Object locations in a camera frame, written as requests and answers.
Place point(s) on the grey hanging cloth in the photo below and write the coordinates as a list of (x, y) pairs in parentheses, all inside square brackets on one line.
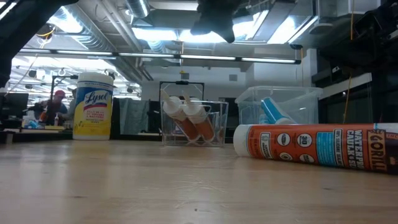
[(133, 116)]

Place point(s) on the wide clear plastic bin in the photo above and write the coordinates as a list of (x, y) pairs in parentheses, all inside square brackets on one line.
[(304, 102)]

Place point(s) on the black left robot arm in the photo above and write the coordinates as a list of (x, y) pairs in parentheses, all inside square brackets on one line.
[(25, 31)]

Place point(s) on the black computer monitor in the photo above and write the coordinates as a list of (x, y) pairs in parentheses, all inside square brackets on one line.
[(14, 105)]

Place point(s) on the round silver air duct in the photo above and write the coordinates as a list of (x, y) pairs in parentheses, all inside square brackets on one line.
[(138, 7)]

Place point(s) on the long ceiling light bar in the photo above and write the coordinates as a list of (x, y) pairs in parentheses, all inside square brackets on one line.
[(267, 59)]

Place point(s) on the yellow Lysol wipes canister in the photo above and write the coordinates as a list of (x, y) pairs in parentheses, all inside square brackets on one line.
[(93, 109)]

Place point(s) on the orange Gorilla sealant tube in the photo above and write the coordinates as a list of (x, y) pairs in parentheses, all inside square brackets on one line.
[(172, 109), (311, 146), (196, 112)]

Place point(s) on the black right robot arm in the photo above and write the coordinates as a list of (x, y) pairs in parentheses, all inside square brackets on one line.
[(379, 31)]

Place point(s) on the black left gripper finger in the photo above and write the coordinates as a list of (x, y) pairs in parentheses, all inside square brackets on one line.
[(202, 28), (230, 34)]

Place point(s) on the black metal frame stand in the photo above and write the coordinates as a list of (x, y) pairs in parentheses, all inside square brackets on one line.
[(182, 82)]

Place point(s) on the person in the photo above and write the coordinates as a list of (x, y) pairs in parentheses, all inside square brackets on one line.
[(56, 107)]

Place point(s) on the black ceiling camera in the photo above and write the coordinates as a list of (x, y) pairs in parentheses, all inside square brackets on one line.
[(44, 29)]

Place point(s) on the black stand with hook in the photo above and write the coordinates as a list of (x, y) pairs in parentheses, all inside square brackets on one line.
[(74, 76)]

